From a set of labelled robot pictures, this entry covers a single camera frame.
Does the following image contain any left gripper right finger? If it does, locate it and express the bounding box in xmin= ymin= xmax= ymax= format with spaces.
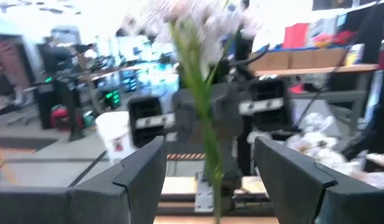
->
xmin=253 ymin=136 xmax=384 ymax=224

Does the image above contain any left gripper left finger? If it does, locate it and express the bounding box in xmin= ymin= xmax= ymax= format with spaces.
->
xmin=0 ymin=135 xmax=167 ymax=224

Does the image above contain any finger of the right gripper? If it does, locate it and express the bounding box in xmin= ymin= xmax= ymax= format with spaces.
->
xmin=174 ymin=91 xmax=200 ymax=143
xmin=212 ymin=86 xmax=245 ymax=142

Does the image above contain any brown cardboard box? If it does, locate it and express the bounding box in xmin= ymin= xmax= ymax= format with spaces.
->
xmin=248 ymin=47 xmax=347 ymax=72

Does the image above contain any wooden shelf board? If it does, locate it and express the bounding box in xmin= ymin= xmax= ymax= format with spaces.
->
xmin=253 ymin=63 xmax=380 ymax=78

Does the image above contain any white bucket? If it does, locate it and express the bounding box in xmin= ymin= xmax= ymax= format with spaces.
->
xmin=95 ymin=111 xmax=136 ymax=162

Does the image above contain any red carton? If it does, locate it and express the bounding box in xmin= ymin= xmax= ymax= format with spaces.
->
xmin=283 ymin=22 xmax=310 ymax=49

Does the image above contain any red bag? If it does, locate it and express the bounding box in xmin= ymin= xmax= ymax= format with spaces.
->
xmin=50 ymin=104 xmax=84 ymax=132

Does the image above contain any black metal table frame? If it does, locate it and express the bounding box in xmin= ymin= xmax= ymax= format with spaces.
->
xmin=156 ymin=186 xmax=275 ymax=217

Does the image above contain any silver metal bracket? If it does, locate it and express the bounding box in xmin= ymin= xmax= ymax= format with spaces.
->
xmin=194 ymin=172 xmax=215 ymax=214

